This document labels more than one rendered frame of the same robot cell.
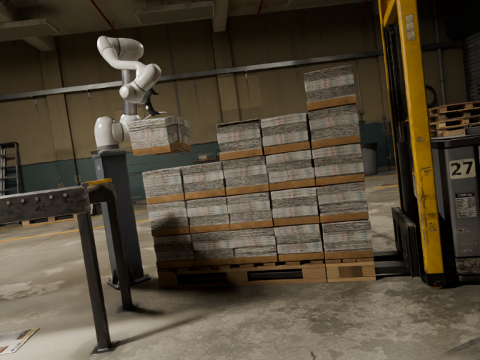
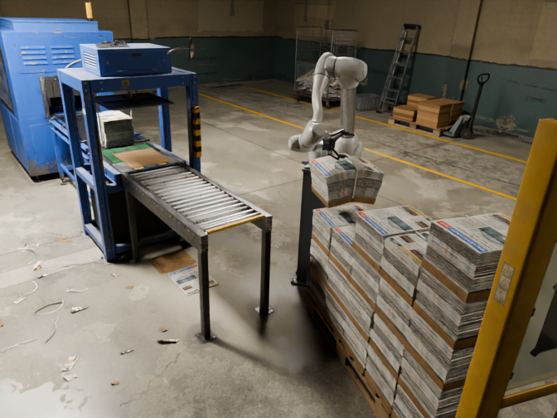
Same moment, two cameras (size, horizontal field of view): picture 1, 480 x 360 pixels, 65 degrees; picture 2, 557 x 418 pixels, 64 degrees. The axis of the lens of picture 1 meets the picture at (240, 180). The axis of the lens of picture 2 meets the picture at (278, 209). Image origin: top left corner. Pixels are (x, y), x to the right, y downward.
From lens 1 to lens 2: 207 cm
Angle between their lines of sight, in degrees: 56
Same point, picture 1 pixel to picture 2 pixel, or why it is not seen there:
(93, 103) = not seen: outside the picture
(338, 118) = (443, 303)
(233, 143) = (363, 240)
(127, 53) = (341, 78)
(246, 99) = not seen: outside the picture
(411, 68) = (485, 337)
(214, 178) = (346, 259)
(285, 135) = (397, 272)
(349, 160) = (438, 356)
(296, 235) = (379, 369)
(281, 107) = not seen: outside the picture
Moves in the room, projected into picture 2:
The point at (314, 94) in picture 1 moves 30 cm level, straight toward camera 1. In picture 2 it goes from (432, 255) to (372, 266)
